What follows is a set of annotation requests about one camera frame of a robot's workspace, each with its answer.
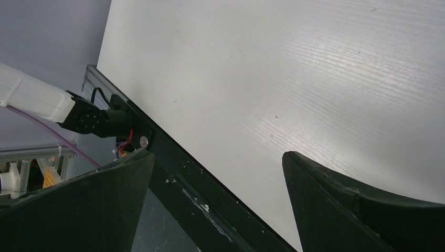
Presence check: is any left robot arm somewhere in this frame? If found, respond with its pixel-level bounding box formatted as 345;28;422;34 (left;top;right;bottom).
1;64;132;138

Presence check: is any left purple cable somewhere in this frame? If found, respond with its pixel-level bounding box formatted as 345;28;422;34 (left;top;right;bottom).
5;104;102;170

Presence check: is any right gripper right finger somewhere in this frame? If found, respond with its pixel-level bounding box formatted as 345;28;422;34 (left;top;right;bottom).
282;151;444;251

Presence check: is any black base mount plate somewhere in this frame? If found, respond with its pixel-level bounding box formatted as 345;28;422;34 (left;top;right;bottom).
110;94;293;251

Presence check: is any aluminium frame rail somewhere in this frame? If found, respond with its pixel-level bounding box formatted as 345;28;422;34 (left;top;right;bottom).
1;65;113;169

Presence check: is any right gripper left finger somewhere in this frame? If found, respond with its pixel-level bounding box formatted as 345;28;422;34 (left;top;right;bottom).
1;149;155;251

